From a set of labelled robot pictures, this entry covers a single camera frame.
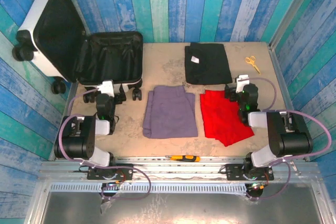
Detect red garment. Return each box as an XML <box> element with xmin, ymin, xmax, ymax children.
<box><xmin>199</xmin><ymin>89</ymin><xmax>255</xmax><ymax>147</ymax></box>

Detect black garment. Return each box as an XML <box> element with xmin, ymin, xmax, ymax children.
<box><xmin>184</xmin><ymin>42</ymin><xmax>233</xmax><ymax>86</ymax></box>

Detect purple trousers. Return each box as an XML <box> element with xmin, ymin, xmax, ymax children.
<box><xmin>142</xmin><ymin>85</ymin><xmax>199</xmax><ymax>140</ymax></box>

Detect white hard-shell suitcase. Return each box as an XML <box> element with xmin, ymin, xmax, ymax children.
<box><xmin>12</xmin><ymin>0</ymin><xmax>144</xmax><ymax>103</ymax></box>

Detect yellow scissors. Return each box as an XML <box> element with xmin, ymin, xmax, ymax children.
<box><xmin>245</xmin><ymin>56</ymin><xmax>262</xmax><ymax>75</ymax></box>

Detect orange and black utility knife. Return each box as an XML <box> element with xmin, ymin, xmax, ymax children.
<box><xmin>165</xmin><ymin>155</ymin><xmax>201</xmax><ymax>163</ymax></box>

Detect grey metal sheet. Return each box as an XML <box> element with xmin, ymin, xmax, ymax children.
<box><xmin>39</xmin><ymin>191</ymin><xmax>325</xmax><ymax>224</ymax></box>

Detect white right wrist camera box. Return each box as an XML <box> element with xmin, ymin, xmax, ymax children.
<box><xmin>235</xmin><ymin>74</ymin><xmax>250</xmax><ymax>93</ymax></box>

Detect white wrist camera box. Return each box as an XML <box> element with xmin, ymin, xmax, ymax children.
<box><xmin>98</xmin><ymin>79</ymin><xmax>116</xmax><ymax>96</ymax></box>
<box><xmin>235</xmin><ymin>74</ymin><xmax>250</xmax><ymax>93</ymax></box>

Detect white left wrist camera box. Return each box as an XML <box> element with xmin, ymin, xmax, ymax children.
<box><xmin>98</xmin><ymin>79</ymin><xmax>116</xmax><ymax>96</ymax></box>

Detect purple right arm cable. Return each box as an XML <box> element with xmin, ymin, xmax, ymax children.
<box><xmin>245</xmin><ymin>77</ymin><xmax>332</xmax><ymax>201</ymax></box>

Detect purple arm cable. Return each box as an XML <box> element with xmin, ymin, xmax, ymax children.
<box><xmin>245</xmin><ymin>77</ymin><xmax>332</xmax><ymax>201</ymax></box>
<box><xmin>58</xmin><ymin>88</ymin><xmax>152</xmax><ymax>200</ymax></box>

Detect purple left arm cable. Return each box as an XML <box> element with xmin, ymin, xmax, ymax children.
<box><xmin>58</xmin><ymin>88</ymin><xmax>152</xmax><ymax>200</ymax></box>

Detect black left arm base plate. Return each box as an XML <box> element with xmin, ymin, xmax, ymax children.
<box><xmin>87</xmin><ymin>164</ymin><xmax>134</xmax><ymax>180</ymax></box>

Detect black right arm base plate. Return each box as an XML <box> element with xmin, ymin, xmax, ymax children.
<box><xmin>225</xmin><ymin>164</ymin><xmax>275</xmax><ymax>182</ymax></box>

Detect aluminium rail frame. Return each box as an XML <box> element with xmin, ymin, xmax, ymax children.
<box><xmin>39</xmin><ymin>155</ymin><xmax>320</xmax><ymax>183</ymax></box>

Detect aluminium corner post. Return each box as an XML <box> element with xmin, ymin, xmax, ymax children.
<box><xmin>268</xmin><ymin>0</ymin><xmax>323</xmax><ymax>49</ymax></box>

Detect slotted grey cable duct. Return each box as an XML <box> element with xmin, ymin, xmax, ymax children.
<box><xmin>49</xmin><ymin>183</ymin><xmax>247</xmax><ymax>193</ymax></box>

